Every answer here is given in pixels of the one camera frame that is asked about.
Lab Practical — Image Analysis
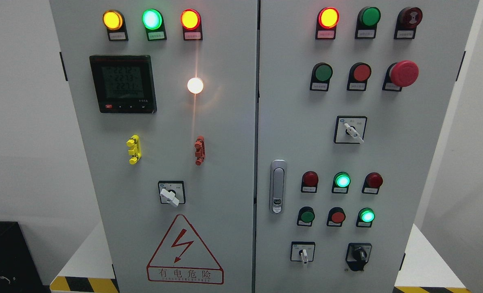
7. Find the red ringed indicator light left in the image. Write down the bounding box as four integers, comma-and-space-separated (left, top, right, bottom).
180, 9, 203, 41

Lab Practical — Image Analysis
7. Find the green lit push button lower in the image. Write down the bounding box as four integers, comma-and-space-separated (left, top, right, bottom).
356, 208, 375, 227

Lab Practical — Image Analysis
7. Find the grey cabinet door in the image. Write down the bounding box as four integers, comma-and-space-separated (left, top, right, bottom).
50, 0, 258, 293
254, 0, 479, 293

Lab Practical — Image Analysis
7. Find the green lit indicator light top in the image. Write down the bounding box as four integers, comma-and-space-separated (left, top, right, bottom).
142, 8, 167, 41

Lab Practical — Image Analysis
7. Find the left grey cabinet door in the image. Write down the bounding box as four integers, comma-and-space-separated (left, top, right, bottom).
50, 0, 258, 293

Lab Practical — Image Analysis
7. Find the green lit indicator light middle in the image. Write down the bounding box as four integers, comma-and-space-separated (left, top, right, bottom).
331, 171, 351, 194

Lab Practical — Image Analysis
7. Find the dark red indicator light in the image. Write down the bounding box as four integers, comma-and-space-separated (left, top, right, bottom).
361, 172, 383, 195
301, 171, 319, 193

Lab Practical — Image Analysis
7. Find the black digital power meter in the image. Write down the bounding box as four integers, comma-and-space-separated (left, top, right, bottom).
89, 55, 157, 114

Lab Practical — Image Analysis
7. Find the black knob selector switch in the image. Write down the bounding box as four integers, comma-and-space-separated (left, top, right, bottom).
345, 243, 373, 271

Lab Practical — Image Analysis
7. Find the green lit indicator light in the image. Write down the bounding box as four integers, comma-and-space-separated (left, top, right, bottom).
331, 171, 351, 194
142, 8, 167, 41

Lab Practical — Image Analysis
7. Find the yellow indicator light top left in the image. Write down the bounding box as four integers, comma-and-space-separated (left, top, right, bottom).
103, 9, 129, 42

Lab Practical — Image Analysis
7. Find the green push button upper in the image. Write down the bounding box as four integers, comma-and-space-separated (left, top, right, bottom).
310, 62, 333, 92

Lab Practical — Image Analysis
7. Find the red emergency stop mushroom button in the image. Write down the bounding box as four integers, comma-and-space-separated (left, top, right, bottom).
382, 60, 419, 92

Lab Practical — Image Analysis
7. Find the silver cabinet door handle lock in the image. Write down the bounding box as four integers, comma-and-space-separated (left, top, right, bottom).
269, 160, 287, 214

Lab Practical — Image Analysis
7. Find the red ringed indicator light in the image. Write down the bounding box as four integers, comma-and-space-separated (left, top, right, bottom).
315, 7, 339, 39
180, 9, 203, 41

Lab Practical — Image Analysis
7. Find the dark red indicator light left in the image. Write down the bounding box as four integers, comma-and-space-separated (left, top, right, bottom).
301, 171, 319, 193

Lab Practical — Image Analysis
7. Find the white handle rotary switch upper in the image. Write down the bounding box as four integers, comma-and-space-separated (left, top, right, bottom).
334, 116, 367, 144

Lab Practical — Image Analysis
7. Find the red electric hazard warning sticker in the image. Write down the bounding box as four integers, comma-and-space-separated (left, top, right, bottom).
146, 214, 223, 285

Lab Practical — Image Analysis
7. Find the red ringed indicator light right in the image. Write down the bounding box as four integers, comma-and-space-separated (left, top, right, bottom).
315, 7, 339, 39

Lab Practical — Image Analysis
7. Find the dark red buzzer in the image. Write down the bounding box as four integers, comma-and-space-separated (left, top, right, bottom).
394, 7, 422, 39

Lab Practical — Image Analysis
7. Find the white platform with hazard stripes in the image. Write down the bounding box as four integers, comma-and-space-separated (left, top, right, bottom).
46, 223, 468, 293

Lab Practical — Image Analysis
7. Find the red terminal block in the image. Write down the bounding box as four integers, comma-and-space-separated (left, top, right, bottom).
194, 136, 206, 166

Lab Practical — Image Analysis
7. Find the red push button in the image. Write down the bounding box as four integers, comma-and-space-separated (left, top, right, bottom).
326, 207, 346, 227
347, 62, 372, 91

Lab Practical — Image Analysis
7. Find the red push button lower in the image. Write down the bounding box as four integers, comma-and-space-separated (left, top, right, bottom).
326, 207, 346, 227

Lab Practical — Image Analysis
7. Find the black box lower left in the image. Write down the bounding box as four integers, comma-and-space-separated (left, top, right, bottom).
0, 221, 45, 293

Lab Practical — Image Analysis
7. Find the dark red indicator light right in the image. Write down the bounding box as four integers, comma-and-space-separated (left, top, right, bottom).
361, 172, 383, 195

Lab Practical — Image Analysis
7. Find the white handle rotary switch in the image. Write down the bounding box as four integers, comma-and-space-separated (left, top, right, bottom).
290, 241, 315, 265
334, 116, 367, 144
158, 181, 186, 207

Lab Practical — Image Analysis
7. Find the white handle rotary switch lower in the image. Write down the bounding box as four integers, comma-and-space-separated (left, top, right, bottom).
290, 241, 315, 265

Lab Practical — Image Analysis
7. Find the red push button upper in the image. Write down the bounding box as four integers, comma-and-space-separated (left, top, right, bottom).
347, 62, 372, 91

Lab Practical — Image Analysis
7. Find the yellow terminal block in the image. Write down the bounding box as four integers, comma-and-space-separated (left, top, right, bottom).
126, 135, 142, 165

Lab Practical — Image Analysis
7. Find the white glowing indicator light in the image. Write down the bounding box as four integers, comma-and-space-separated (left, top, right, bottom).
187, 77, 204, 94

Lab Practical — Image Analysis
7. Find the right grey cabinet door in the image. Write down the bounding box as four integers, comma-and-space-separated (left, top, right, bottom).
254, 0, 479, 293

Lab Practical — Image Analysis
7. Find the dark green indicator light top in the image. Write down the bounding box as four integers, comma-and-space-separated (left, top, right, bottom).
355, 6, 381, 39

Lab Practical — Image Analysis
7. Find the white handle rotary switch left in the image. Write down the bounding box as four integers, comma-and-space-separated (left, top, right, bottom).
158, 181, 186, 207

